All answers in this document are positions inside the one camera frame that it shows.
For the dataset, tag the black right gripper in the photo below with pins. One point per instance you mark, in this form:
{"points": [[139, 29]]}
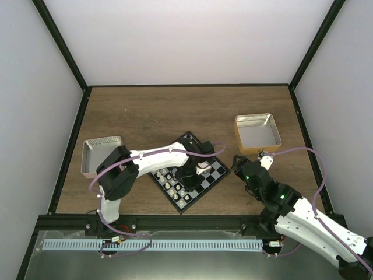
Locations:
{"points": [[237, 168]]}

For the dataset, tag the black aluminium frame rail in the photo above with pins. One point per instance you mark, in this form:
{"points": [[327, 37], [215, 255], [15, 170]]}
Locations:
{"points": [[245, 224]]}

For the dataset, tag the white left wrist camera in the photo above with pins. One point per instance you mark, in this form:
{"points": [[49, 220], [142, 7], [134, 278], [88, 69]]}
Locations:
{"points": [[202, 168]]}

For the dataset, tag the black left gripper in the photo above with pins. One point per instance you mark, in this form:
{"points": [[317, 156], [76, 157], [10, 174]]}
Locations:
{"points": [[187, 184]]}

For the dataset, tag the silver pink tin lid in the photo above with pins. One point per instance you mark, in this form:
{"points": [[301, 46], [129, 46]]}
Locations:
{"points": [[95, 152]]}

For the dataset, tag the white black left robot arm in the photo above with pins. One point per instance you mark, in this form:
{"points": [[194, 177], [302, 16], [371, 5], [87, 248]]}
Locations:
{"points": [[119, 171]]}

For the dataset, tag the light blue cable duct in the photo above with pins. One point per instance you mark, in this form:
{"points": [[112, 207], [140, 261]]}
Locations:
{"points": [[243, 245]]}

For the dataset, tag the gold metal tin box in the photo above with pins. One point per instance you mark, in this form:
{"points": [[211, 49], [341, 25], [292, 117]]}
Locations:
{"points": [[256, 132]]}

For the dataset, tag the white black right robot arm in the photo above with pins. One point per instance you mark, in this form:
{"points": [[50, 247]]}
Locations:
{"points": [[290, 214]]}

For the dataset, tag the black white chess board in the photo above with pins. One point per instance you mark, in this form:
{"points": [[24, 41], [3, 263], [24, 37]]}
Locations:
{"points": [[181, 192]]}

